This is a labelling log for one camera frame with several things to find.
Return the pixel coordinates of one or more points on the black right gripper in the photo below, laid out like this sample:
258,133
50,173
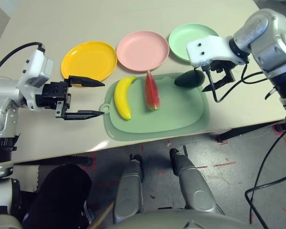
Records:
225,66

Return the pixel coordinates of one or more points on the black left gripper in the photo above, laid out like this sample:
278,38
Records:
53,94

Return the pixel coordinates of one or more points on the dark green toy avocado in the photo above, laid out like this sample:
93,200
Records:
188,80

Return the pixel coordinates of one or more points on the red toy watermelon slice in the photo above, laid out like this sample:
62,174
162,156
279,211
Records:
152,93

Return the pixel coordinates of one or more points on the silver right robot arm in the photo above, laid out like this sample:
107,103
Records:
271,47

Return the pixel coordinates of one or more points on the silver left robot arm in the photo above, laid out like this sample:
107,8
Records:
0,114

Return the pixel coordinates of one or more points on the yellow toy banana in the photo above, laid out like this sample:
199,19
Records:
121,100

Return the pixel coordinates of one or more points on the yellow plastic plate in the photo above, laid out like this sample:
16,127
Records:
88,60

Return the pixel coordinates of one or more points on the black table leg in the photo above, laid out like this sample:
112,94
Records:
248,130

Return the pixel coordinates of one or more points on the green cutting board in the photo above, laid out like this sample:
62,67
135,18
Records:
169,114

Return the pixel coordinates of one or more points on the mint green plastic plate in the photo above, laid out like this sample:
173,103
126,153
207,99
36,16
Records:
178,40

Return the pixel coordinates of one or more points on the pink plastic plate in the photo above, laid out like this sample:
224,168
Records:
143,51

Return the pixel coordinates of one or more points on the white serrated strip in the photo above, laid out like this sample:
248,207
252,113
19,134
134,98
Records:
37,179

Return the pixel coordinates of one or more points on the silver right robot leg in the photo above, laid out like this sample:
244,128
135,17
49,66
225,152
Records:
195,188

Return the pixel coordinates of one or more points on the wooden stick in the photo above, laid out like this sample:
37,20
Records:
105,213

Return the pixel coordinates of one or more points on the beige robot torso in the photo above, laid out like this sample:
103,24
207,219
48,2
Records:
176,220

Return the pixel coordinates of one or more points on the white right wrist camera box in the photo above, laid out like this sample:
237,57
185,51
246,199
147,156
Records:
205,50

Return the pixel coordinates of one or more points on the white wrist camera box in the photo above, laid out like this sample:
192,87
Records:
35,69
205,50

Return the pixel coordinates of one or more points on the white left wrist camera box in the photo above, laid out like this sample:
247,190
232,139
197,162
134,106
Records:
35,69

